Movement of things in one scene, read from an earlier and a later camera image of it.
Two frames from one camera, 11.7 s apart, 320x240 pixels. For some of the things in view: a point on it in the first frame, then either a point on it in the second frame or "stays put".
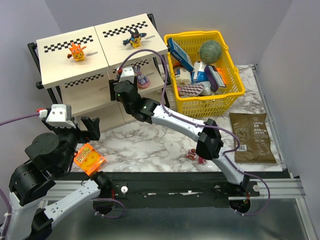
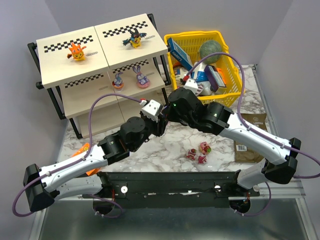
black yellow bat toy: (135, 39) stays put
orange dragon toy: (77, 53) stays put
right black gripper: (111, 90) -> (170, 113)
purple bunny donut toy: (143, 82) stays put
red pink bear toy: (191, 154) stays put
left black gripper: (75, 132) -> (157, 125)
